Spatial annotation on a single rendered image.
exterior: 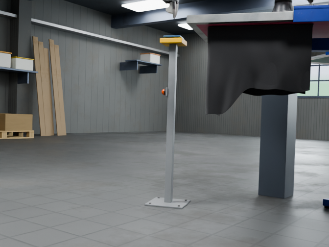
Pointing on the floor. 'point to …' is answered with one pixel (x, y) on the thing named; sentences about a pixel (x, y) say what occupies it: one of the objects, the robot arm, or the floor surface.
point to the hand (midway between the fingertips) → (175, 16)
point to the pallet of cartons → (15, 126)
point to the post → (173, 43)
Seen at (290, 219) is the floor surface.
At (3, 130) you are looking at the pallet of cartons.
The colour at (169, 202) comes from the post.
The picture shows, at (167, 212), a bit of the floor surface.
